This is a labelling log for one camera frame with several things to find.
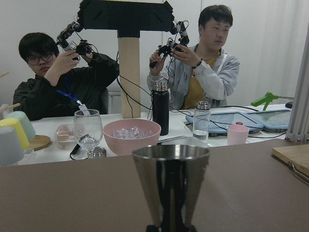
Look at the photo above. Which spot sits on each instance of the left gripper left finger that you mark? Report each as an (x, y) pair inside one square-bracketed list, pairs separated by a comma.
[(152, 228)]

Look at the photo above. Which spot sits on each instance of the pink bowl of ice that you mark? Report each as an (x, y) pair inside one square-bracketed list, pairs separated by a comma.
[(124, 136)]

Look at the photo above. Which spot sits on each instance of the egg carton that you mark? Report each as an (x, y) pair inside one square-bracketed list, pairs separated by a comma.
[(64, 137)]

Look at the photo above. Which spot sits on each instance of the steel measuring jigger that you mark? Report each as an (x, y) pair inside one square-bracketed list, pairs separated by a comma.
[(171, 178)]

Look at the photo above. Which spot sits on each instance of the wooden cutting board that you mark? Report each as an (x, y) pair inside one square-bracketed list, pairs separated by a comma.
[(297, 159)]

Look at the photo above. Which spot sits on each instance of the pink plastic cup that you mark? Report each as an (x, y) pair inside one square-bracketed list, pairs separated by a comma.
[(237, 134)]

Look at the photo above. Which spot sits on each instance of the yellow cup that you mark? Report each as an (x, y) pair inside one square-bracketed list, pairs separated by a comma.
[(15, 125)]

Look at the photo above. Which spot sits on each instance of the aluminium frame post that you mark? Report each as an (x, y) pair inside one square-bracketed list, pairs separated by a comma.
[(298, 130)]

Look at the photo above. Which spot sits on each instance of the clear water bottle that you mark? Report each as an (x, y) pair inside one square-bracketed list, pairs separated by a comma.
[(201, 122)]

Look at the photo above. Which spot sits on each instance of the person in grey jacket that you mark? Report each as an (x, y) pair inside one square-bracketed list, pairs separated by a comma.
[(204, 71)]

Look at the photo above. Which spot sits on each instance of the black thermos bottle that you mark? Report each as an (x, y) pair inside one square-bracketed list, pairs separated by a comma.
[(160, 106)]

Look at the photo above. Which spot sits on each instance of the person in black jacket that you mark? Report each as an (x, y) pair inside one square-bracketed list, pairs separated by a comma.
[(59, 87)]

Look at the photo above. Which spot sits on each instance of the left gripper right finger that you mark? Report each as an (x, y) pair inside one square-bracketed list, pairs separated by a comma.
[(190, 228)]

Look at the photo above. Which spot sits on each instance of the green plastic gun tool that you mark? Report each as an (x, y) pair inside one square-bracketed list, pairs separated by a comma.
[(266, 99)]

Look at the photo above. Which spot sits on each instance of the grey cup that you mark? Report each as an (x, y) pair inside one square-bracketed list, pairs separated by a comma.
[(10, 149)]

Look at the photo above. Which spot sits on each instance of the wine glass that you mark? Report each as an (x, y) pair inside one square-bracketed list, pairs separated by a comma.
[(88, 130)]

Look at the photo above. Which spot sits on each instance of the teach pendant tablet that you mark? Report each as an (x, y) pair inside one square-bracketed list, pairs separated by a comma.
[(220, 121), (272, 120)]

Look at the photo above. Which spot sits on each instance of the mint green cup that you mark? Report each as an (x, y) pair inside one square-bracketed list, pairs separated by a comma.
[(25, 122)]

